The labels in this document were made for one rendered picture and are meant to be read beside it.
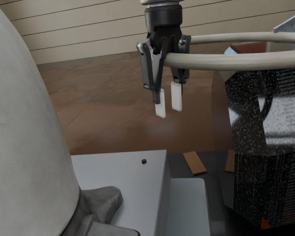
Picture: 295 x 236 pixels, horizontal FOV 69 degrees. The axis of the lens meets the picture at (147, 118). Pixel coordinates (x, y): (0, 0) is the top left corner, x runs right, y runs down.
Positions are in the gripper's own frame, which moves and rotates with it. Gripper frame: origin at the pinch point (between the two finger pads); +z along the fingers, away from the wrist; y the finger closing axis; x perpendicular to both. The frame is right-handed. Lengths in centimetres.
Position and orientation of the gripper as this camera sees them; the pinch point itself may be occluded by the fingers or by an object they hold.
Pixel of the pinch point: (168, 100)
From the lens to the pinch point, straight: 52.0
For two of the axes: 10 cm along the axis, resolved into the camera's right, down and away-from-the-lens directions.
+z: 0.9, 9.0, 4.3
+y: 8.1, -3.2, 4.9
